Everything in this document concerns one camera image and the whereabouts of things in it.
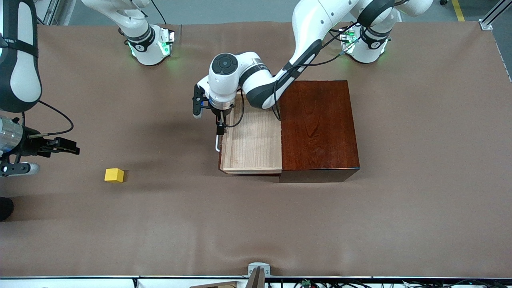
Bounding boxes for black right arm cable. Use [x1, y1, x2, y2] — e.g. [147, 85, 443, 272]
[28, 100, 74, 138]

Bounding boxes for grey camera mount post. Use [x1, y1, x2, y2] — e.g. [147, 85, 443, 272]
[245, 267, 266, 288]

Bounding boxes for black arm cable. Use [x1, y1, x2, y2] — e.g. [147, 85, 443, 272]
[28, 100, 74, 138]
[221, 22, 362, 128]

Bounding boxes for aluminium frame structure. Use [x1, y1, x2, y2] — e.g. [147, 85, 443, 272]
[36, 0, 74, 25]

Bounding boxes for aluminium profile beam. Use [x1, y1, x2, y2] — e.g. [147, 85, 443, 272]
[479, 0, 512, 31]

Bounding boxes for light wood drawer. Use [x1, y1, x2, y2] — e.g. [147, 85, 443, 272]
[218, 91, 283, 176]

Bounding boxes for yellow floor tape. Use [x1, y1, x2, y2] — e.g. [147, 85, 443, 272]
[452, 0, 466, 22]

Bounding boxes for dark red-brown wooden cabinet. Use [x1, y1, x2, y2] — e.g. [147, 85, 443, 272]
[279, 80, 360, 184]

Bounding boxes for yellow block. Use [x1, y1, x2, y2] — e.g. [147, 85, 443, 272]
[104, 168, 125, 183]

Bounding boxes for thin black base cable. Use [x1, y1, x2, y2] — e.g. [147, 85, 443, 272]
[150, 0, 168, 25]

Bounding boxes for tan wooden board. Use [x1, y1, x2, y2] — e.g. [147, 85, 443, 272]
[188, 281, 240, 288]

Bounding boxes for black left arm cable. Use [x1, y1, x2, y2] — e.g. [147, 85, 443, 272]
[221, 22, 362, 128]

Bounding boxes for brown table cover sheet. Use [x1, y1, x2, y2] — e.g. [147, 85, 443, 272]
[0, 21, 512, 278]

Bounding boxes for black rounded object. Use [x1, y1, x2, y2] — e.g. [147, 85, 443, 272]
[0, 197, 15, 222]

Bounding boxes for grey metal bracket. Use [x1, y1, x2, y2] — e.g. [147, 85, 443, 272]
[248, 262, 271, 278]

